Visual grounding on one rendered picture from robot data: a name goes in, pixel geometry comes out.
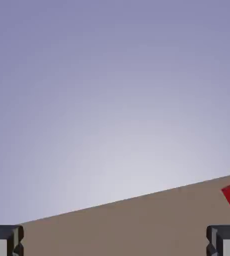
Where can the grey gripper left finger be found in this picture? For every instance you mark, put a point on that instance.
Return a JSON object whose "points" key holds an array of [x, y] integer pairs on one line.
{"points": [[1, 238]]}

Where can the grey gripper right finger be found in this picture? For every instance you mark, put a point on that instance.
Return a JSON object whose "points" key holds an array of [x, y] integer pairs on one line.
{"points": [[227, 238]]}

